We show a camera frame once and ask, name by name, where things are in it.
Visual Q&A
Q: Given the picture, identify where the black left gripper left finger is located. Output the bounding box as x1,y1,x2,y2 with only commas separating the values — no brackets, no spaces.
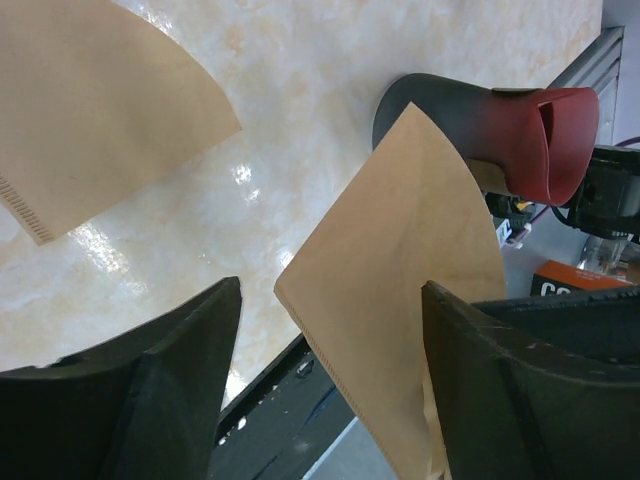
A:
1,277,242,479

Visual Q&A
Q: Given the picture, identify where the orange and black box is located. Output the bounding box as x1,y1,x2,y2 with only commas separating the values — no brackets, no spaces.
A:
530,260,631,296

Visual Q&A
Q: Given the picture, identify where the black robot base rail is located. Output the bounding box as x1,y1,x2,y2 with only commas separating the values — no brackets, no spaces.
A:
207,336,355,479

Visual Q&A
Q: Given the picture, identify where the brown paper coffee filter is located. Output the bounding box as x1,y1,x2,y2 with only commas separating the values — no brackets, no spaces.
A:
274,105,506,479
1,1,240,244

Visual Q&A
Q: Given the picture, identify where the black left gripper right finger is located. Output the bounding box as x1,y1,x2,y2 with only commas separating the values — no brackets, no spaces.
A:
422,282,639,479

